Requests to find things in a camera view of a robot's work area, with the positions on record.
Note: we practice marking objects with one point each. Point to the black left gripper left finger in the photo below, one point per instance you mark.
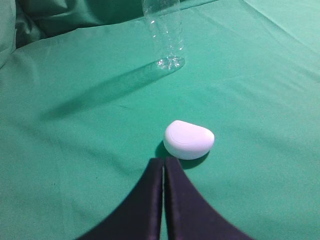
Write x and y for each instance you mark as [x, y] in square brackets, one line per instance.
[139, 216]

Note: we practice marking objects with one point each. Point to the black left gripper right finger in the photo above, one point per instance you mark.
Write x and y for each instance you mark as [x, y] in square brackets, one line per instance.
[188, 215]

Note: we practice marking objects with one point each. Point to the white rounded plastic case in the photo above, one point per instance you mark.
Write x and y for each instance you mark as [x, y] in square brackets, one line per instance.
[187, 141]

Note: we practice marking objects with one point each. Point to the clear plastic bottle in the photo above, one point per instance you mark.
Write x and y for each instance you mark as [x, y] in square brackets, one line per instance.
[163, 19]

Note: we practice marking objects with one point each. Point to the green cloth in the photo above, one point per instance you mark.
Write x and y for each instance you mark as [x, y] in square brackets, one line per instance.
[82, 113]

